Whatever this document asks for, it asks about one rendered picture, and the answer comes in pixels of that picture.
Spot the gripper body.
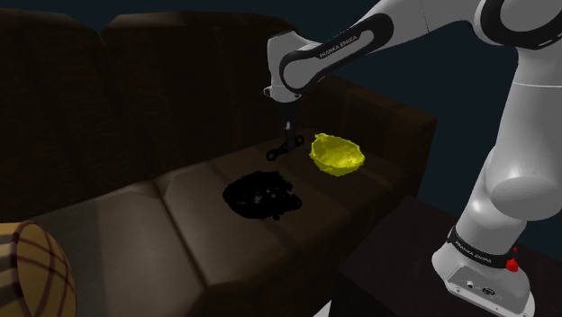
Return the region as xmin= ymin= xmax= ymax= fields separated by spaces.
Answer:
xmin=276 ymin=98 xmax=304 ymax=138

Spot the yellow bowl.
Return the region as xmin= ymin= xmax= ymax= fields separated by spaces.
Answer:
xmin=308 ymin=132 xmax=367 ymax=178

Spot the black lumpy object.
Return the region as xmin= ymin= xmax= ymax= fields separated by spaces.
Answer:
xmin=222 ymin=169 xmax=304 ymax=222

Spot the dark brown sofa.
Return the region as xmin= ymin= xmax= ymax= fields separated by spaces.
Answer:
xmin=0 ymin=7 xmax=440 ymax=317

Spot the tan plaid cushion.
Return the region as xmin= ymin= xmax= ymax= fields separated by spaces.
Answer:
xmin=0 ymin=221 xmax=77 ymax=317

